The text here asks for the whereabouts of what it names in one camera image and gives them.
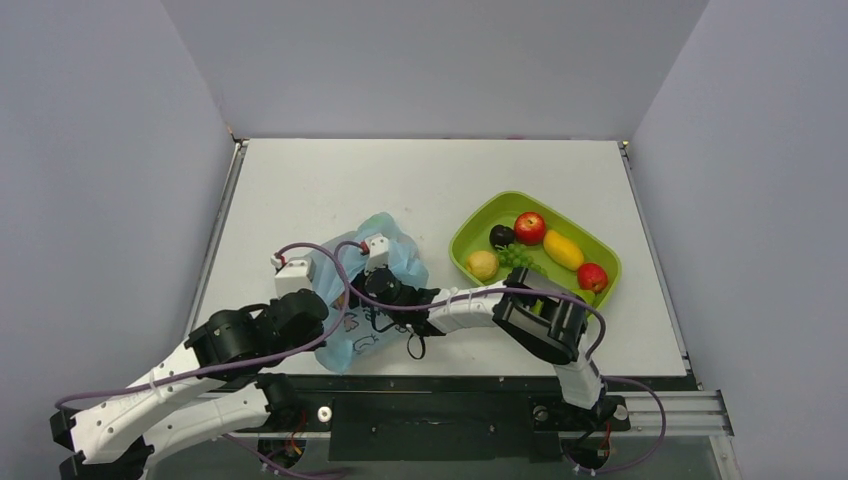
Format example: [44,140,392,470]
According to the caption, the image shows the blue printed plastic bag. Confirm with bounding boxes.
[308,212,429,374]

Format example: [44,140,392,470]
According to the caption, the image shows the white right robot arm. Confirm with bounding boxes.
[350,267,606,427]

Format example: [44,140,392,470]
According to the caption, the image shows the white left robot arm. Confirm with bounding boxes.
[50,289,329,479]

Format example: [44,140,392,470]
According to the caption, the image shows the yellow fake lemon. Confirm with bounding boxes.
[465,250,500,282]

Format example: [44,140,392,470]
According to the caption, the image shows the dark purple fake plum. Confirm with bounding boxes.
[488,224,516,250]

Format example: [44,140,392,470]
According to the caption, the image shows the green fake grapes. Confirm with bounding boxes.
[495,243,547,276]

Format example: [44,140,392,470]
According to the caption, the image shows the yellow fake mango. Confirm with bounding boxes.
[542,230,585,271]

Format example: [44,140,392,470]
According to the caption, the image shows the small red fake apple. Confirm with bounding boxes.
[577,262,609,294]

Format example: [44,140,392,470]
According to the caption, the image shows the green plastic tray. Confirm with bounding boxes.
[448,191,621,309]

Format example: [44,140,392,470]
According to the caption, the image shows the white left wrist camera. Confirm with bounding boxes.
[271,255,315,298]

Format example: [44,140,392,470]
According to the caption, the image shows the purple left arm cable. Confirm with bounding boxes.
[54,242,351,412]

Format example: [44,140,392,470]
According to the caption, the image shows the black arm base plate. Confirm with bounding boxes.
[211,370,664,465]

